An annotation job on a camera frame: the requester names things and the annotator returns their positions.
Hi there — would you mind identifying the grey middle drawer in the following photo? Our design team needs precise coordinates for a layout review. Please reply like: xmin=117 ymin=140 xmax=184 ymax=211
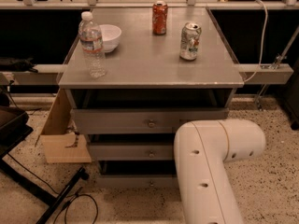
xmin=88 ymin=142 xmax=173 ymax=161

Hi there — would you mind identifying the grey top drawer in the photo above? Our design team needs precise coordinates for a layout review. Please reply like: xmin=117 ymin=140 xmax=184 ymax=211
xmin=71 ymin=108 xmax=229 ymax=134

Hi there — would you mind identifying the black floor cable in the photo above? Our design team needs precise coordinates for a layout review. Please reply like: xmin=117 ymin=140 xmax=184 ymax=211
xmin=6 ymin=152 xmax=99 ymax=224

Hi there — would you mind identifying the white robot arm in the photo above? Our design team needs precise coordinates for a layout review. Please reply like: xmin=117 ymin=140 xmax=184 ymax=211
xmin=174 ymin=119 xmax=266 ymax=224

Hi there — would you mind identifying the clear plastic water bottle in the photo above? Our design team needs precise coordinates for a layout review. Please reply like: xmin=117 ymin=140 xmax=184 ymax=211
xmin=78 ymin=11 xmax=107 ymax=78

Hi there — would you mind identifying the cardboard box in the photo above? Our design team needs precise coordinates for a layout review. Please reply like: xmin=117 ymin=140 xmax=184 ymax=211
xmin=39 ymin=90 xmax=92 ymax=163

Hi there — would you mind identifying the grey drawer cabinet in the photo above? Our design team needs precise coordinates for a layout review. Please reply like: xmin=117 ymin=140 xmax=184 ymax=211
xmin=55 ymin=7 xmax=245 ymax=190

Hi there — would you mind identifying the grey drawer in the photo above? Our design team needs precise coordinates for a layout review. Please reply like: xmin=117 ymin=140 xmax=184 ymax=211
xmin=71 ymin=108 xmax=229 ymax=134
xmin=88 ymin=142 xmax=173 ymax=161
xmin=98 ymin=160 xmax=178 ymax=189

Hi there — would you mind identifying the white bowl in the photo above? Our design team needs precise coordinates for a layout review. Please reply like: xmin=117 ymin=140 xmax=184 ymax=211
xmin=100 ymin=24 xmax=121 ymax=53

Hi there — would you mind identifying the white hanging cable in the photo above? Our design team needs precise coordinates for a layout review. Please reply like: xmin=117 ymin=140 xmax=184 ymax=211
xmin=242 ymin=0 xmax=269 ymax=84

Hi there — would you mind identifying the silver soda can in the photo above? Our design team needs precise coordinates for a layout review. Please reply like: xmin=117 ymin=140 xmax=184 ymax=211
xmin=179 ymin=22 xmax=202 ymax=61

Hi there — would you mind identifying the black stand frame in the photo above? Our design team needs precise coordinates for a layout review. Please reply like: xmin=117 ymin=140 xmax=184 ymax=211
xmin=0 ymin=105 xmax=90 ymax=224

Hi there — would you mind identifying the grey bottom drawer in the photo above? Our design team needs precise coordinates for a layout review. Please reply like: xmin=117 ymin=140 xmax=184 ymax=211
xmin=98 ymin=160 xmax=178 ymax=189

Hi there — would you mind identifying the orange soda can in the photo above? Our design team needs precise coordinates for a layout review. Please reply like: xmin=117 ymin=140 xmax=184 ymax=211
xmin=152 ymin=1 xmax=168 ymax=35

